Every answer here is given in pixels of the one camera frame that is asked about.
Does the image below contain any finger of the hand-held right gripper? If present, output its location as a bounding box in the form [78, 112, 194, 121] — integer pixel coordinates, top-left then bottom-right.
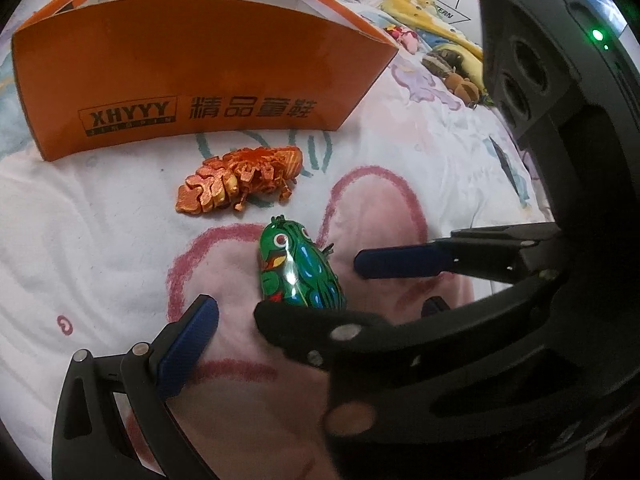
[354, 222, 569, 284]
[254, 271, 577, 377]

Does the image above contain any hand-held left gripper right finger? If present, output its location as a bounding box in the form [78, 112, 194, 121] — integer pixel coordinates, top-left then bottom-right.
[421, 296, 451, 319]

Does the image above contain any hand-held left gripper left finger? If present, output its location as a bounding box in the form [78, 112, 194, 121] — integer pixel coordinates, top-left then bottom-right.
[51, 295, 220, 480]

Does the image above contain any green tin toy frog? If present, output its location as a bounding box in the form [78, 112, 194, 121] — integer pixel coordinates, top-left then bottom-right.
[258, 216, 346, 312]

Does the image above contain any orange cardboard shoe box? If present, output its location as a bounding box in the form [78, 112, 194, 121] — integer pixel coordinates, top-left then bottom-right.
[11, 0, 400, 162]

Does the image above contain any floral bed sheet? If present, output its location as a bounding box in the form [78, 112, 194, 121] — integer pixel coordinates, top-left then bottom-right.
[0, 0, 556, 480]

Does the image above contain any orange toy lobster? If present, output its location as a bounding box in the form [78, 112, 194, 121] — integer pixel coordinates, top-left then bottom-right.
[174, 146, 304, 215]

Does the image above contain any brown plush toy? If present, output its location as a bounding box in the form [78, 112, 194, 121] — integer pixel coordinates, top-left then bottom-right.
[422, 50, 493, 108]

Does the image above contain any small pink toy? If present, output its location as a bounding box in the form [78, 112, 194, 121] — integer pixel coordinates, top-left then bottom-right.
[385, 25, 419, 54]

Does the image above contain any yellow patterned cloth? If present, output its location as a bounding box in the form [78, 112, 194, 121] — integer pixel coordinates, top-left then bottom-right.
[379, 0, 486, 65]

